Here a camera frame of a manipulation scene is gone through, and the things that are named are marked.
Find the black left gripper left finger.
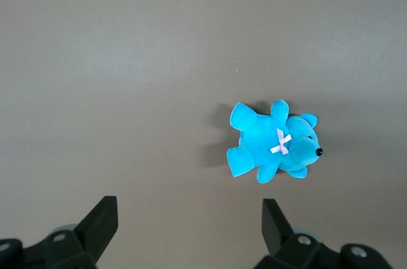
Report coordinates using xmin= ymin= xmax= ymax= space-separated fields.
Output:
xmin=22 ymin=196 xmax=120 ymax=269

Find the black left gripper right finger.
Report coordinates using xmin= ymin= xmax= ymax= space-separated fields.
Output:
xmin=254 ymin=198 xmax=343 ymax=269

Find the blue plush teddy bear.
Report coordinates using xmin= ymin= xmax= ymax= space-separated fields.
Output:
xmin=226 ymin=99 xmax=324 ymax=185

